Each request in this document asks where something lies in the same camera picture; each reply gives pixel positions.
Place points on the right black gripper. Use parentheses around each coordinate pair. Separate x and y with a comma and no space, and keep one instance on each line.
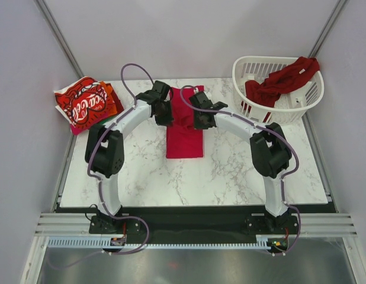
(198,125)

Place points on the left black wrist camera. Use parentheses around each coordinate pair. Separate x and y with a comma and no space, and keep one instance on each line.
(161,90)

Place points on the green folded t-shirt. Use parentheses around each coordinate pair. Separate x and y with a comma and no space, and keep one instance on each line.
(103,121)

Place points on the white plastic laundry basket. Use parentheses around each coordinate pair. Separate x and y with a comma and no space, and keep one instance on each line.
(290,106)

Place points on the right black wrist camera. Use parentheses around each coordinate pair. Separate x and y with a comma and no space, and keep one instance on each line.
(201,101)

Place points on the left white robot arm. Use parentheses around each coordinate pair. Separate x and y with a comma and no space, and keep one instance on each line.
(105,146)

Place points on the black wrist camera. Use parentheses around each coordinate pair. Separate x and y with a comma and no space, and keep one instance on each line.
(201,101)
(161,90)

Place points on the orange folded t-shirt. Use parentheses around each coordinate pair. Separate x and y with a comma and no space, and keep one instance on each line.
(112,109)

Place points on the light blue cable duct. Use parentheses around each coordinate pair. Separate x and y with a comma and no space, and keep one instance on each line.
(261,243)

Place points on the aluminium extrusion rail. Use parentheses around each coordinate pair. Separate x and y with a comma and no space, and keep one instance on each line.
(62,224)

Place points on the dark red folded t-shirt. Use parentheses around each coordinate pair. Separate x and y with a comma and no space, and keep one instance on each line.
(118,104)

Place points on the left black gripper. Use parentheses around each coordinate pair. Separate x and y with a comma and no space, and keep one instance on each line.
(167,120)

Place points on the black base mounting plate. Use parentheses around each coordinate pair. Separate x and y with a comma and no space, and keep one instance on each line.
(195,224)

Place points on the red coca-cola print t-shirt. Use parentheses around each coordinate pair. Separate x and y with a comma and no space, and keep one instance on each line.
(83,104)

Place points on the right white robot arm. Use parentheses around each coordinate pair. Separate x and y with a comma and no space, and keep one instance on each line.
(269,149)

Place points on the bright red t-shirt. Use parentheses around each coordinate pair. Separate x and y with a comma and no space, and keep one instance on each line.
(183,141)

